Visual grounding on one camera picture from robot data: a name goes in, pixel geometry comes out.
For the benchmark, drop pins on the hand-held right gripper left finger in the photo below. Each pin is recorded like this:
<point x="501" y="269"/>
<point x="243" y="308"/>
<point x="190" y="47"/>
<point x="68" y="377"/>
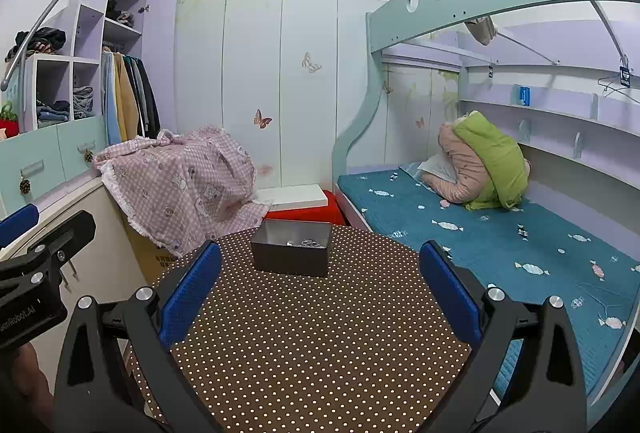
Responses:
<point x="192" y="293"/>

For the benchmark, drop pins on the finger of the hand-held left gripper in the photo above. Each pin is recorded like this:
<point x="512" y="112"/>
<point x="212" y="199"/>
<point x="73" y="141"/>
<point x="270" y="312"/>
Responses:
<point x="20" y="223"/>
<point x="70" y="233"/>

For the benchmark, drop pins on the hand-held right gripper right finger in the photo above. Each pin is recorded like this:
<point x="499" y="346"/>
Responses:
<point x="447" y="293"/>

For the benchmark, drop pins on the metal tin box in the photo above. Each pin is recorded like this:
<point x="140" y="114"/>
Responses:
<point x="290" y="260"/>

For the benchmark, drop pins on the person's left forearm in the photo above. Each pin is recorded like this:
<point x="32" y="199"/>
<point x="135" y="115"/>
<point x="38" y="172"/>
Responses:
<point x="30" y="378"/>

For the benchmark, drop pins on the pine cone ornament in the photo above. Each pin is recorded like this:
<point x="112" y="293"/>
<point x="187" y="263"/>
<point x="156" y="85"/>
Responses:
<point x="89" y="157"/>
<point x="25" y="186"/>

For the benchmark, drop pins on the cardboard box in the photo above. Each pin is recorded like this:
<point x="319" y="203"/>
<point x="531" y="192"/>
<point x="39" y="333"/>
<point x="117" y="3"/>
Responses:
<point x="155" y="263"/>

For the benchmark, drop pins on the blue candy print bedsheet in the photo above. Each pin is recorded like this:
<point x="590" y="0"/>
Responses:
<point x="500" y="238"/>

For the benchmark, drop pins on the lilac and teal wardrobe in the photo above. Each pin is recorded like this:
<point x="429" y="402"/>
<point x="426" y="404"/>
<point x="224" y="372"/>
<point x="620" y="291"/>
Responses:
<point x="85" y="148"/>

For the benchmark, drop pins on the red object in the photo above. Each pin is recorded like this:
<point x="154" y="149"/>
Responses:
<point x="9" y="129"/>

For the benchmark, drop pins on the pink checked bear cloth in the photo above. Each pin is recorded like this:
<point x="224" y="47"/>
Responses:
<point x="185" y="183"/>

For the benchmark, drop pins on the green plant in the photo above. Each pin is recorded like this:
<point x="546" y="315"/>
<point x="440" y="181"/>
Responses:
<point x="7" y="112"/>

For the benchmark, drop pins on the folded jeans stack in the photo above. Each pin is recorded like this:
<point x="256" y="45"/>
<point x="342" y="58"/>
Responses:
<point x="52" y="113"/>

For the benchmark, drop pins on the white pillow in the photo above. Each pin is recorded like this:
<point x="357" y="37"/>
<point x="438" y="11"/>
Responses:
<point x="437" y="170"/>

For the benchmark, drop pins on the brown polka dot tablecloth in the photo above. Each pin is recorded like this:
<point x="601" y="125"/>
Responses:
<point x="310" y="338"/>

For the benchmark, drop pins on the folded grey clothes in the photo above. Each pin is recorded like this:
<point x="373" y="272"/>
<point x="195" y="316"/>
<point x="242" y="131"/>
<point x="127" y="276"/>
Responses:
<point x="82" y="103"/>

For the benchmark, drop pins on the red stool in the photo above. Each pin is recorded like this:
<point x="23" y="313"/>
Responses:
<point x="300" y="215"/>

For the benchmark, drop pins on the white board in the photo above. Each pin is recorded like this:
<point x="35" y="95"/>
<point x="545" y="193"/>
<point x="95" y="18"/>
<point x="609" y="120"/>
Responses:
<point x="295" y="196"/>

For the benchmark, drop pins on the pink and green quilt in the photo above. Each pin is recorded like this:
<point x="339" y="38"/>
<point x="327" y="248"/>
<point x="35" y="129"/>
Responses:
<point x="495" y="158"/>

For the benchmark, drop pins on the row of hanging clothes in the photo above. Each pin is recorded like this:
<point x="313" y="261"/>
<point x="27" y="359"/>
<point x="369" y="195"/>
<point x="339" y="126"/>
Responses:
<point x="127" y="98"/>

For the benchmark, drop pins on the dark clothes pile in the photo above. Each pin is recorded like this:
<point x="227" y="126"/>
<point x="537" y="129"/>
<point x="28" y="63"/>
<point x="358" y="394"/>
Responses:
<point x="45" y="40"/>

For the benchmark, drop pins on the dark folded clothes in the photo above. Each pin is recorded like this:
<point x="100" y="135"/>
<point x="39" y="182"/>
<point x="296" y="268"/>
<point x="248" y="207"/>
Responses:
<point x="120" y="15"/>

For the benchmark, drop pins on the grey hanging garment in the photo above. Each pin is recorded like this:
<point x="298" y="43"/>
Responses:
<point x="481" y="30"/>

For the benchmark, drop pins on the pink butterfly wall sticker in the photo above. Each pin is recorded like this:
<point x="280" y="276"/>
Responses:
<point x="262" y="119"/>

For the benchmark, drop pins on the pale butterfly wall sticker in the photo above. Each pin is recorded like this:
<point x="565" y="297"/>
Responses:
<point x="311" y="63"/>

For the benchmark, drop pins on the teal bunk bed frame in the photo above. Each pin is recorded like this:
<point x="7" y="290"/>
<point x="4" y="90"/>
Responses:
<point x="390" y="28"/>

